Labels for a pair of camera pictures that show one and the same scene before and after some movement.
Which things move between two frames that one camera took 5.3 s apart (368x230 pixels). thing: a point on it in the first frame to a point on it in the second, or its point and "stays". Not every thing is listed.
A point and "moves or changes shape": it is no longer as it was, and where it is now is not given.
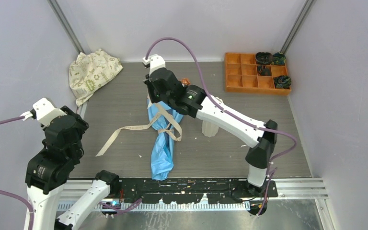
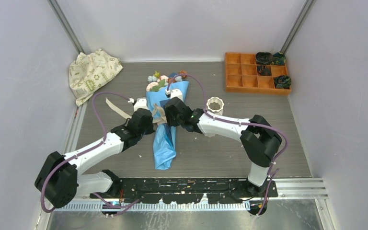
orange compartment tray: [241, 75] stays
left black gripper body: [84, 124] to [147, 130]
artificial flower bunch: [185, 81] moves or changes shape
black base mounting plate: [184, 190] stays
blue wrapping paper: [164, 119] moves or changes shape
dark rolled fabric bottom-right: [283, 82] stays
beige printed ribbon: [175, 130] moves or changes shape
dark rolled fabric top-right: [279, 59] stays
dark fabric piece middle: [264, 70] stays
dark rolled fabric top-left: [264, 58] stays
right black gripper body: [155, 97] to [172, 120]
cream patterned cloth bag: [90, 71] stays
